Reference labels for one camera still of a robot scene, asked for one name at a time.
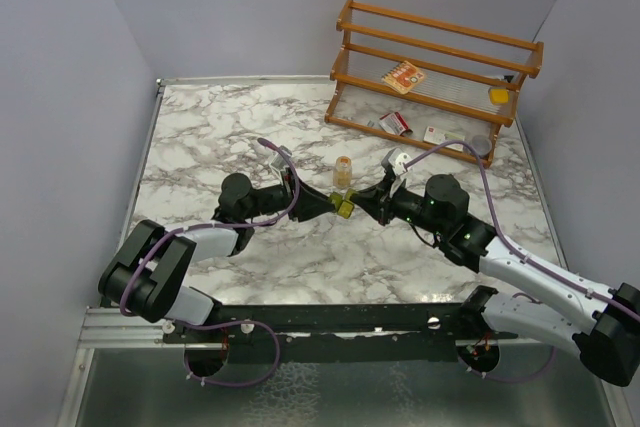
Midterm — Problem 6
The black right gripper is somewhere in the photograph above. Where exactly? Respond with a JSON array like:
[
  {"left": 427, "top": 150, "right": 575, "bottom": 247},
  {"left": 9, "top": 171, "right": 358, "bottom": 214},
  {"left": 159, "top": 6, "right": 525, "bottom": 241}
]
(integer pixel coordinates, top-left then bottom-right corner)
[{"left": 351, "top": 175, "right": 447, "bottom": 237}]

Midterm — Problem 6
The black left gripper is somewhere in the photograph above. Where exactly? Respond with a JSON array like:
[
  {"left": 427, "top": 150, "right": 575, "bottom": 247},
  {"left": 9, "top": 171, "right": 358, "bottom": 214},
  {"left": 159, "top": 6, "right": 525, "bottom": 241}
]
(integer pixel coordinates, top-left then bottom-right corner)
[{"left": 243, "top": 166, "right": 335, "bottom": 220}]

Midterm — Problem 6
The green pill organizer box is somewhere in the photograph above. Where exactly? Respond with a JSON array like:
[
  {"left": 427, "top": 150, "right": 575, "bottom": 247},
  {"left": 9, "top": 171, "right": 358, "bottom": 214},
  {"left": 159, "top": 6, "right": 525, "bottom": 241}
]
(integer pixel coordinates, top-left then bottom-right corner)
[{"left": 329, "top": 192, "right": 355, "bottom": 219}]

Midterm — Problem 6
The clear pill bottle gold lid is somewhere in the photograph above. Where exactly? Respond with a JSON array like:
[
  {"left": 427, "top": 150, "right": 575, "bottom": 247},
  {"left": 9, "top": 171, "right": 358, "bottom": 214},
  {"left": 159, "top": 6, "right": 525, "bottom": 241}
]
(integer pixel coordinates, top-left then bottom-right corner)
[{"left": 333, "top": 156, "right": 352, "bottom": 189}]

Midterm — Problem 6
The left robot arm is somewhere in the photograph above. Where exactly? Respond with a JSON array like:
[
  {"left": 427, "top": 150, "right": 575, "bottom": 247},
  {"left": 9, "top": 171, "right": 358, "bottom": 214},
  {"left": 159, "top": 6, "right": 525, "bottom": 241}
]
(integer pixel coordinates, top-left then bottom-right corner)
[{"left": 98, "top": 170, "right": 338, "bottom": 342}]

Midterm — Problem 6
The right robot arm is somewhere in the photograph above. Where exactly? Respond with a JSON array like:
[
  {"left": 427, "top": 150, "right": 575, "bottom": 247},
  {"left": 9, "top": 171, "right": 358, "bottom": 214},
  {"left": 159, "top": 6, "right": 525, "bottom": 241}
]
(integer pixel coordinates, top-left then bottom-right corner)
[{"left": 347, "top": 174, "right": 639, "bottom": 387}]

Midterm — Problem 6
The red white medicine packet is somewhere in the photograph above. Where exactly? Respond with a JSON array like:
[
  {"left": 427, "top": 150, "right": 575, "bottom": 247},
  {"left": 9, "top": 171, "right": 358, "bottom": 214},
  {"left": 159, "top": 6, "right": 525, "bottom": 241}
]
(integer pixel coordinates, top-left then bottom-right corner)
[{"left": 378, "top": 112, "right": 413, "bottom": 136}]

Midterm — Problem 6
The white green medicine box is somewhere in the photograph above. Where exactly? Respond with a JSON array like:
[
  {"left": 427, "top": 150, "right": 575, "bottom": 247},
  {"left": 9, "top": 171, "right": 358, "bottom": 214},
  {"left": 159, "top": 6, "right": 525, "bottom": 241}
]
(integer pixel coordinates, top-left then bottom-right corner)
[{"left": 423, "top": 126, "right": 465, "bottom": 145}]

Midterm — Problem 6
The grey round container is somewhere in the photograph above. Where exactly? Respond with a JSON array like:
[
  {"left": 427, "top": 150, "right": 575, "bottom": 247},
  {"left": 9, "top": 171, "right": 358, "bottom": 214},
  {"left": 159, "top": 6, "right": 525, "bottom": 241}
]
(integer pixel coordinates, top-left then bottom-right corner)
[{"left": 469, "top": 135, "right": 493, "bottom": 158}]

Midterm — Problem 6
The orange snack packet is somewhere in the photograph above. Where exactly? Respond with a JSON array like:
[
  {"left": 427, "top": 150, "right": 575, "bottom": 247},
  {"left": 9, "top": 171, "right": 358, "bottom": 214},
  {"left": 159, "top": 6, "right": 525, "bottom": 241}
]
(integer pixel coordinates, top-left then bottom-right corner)
[{"left": 381, "top": 61, "right": 426, "bottom": 95}]

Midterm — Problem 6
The wooden shelf rack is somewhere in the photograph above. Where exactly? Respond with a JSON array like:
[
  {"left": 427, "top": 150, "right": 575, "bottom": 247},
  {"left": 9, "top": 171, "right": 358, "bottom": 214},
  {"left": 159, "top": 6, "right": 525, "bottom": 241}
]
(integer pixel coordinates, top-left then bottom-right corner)
[{"left": 324, "top": 0, "right": 544, "bottom": 166}]

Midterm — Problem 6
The yellow lid container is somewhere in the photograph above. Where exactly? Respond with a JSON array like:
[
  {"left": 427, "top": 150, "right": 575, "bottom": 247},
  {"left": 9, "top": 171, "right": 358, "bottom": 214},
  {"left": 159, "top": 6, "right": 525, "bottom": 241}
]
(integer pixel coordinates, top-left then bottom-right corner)
[{"left": 488, "top": 87, "right": 510, "bottom": 106}]

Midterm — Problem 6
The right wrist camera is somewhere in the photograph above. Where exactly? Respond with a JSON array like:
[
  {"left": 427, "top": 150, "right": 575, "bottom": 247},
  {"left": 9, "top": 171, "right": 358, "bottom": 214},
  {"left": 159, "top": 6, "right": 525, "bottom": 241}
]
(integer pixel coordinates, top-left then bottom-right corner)
[{"left": 381, "top": 148, "right": 411, "bottom": 197}]

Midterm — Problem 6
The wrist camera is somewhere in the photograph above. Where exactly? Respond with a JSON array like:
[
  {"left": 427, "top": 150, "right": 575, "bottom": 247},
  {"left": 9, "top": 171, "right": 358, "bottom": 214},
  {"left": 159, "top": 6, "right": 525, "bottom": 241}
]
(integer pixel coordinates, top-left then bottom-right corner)
[
  {"left": 381, "top": 148, "right": 411, "bottom": 197},
  {"left": 268, "top": 145, "right": 291, "bottom": 178}
]

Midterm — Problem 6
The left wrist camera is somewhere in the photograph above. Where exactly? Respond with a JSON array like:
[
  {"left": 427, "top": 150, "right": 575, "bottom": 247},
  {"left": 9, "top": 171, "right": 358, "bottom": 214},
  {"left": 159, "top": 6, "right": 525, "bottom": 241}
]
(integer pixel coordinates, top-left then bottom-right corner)
[{"left": 268, "top": 145, "right": 291, "bottom": 178}]

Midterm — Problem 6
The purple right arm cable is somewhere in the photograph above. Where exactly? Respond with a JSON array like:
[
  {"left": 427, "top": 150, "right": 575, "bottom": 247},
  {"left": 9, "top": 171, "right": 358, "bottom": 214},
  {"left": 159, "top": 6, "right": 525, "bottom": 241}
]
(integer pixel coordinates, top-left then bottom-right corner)
[{"left": 404, "top": 139, "right": 640, "bottom": 382}]

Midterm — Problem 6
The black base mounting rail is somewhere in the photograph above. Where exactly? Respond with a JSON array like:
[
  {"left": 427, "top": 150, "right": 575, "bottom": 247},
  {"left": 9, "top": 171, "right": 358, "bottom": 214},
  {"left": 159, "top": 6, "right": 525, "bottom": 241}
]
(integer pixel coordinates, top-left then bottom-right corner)
[{"left": 163, "top": 287, "right": 514, "bottom": 363}]

